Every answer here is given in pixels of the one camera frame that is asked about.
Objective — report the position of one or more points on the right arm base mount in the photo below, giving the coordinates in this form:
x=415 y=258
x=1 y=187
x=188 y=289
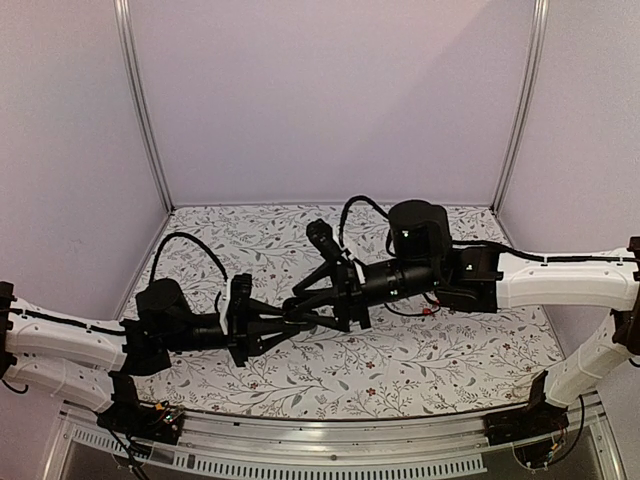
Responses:
x=537 y=417

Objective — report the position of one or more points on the floral patterned table mat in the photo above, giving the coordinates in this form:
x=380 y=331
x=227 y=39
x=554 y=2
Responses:
x=404 y=365

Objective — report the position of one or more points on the left aluminium frame post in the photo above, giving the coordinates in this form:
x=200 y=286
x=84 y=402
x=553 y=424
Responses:
x=125 y=29

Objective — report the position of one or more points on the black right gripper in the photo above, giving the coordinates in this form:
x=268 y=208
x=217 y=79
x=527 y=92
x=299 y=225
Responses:
x=346 y=300

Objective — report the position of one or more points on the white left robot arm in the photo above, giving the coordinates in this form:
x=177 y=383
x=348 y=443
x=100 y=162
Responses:
x=93 y=363

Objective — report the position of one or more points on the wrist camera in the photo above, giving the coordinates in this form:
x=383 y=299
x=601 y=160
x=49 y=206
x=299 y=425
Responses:
x=228 y=299
x=320 y=234

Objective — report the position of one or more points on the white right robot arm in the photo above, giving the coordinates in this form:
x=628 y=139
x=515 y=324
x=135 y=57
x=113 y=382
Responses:
x=477 y=276

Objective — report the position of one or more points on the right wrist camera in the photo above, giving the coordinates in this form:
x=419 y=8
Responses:
x=320 y=234

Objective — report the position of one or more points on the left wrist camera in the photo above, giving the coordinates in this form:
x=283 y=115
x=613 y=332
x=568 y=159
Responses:
x=228 y=299

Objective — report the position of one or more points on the aluminium frame post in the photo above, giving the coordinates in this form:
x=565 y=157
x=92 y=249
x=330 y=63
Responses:
x=524 y=101
x=125 y=29

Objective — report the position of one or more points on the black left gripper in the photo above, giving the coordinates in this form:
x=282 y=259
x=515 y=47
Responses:
x=237 y=344

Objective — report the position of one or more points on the black earbud charging case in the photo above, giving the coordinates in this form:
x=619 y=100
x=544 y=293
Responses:
x=294 y=316

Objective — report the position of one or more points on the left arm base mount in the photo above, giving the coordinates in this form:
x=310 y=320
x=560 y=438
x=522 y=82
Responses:
x=126 y=415

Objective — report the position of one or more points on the right aluminium frame post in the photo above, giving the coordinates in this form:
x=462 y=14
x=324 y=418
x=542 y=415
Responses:
x=524 y=101

